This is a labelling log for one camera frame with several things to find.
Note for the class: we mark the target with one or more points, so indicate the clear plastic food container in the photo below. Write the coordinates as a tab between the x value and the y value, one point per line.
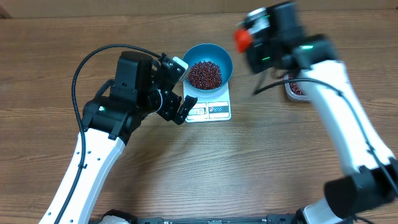
294	97

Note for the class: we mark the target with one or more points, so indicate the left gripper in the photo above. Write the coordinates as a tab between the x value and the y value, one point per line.
174	101

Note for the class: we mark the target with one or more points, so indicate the white digital kitchen scale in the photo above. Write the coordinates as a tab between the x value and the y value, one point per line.
212	105

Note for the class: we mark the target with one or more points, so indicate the blue bowl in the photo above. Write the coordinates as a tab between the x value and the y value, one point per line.
213	53

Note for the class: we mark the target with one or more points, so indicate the red beans in bowl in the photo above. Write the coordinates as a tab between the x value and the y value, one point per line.
205	75

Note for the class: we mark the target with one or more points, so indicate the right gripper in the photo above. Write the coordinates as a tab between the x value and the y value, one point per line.
260	56

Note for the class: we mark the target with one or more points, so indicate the red measuring scoop blue handle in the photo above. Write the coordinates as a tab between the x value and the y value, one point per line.
243	40

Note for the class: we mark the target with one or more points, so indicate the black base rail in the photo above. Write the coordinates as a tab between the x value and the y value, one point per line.
117	216

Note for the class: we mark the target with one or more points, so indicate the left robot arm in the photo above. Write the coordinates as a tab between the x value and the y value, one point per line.
142	85

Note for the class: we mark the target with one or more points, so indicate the red adzuki beans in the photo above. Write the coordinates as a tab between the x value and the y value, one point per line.
295	88

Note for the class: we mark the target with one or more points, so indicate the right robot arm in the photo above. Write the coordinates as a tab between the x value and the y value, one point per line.
369	167

